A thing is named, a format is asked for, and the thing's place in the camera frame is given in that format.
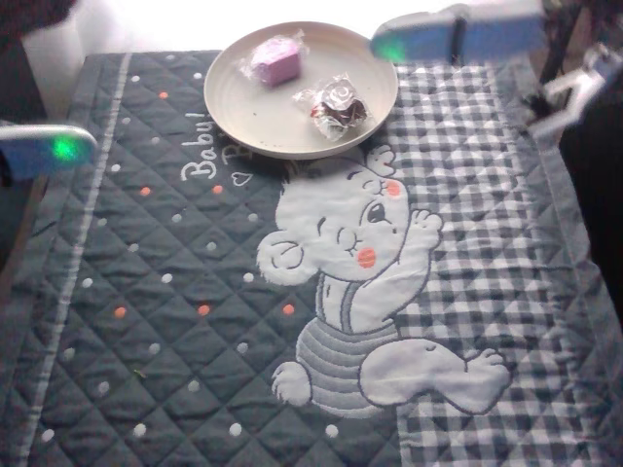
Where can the purple cake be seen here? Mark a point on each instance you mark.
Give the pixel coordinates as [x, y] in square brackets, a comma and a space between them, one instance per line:
[275, 65]

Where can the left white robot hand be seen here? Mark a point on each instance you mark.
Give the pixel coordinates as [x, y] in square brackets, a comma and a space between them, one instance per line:
[44, 148]

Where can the round white plate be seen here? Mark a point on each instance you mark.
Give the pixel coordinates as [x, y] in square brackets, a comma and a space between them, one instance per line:
[272, 121]

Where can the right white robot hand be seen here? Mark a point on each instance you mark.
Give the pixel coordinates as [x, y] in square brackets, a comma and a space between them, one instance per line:
[438, 36]

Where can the brown cake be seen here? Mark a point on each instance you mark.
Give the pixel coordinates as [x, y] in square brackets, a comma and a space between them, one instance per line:
[340, 104]

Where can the grey quilt with printed bear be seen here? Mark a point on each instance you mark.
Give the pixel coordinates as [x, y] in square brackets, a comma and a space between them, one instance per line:
[146, 301]

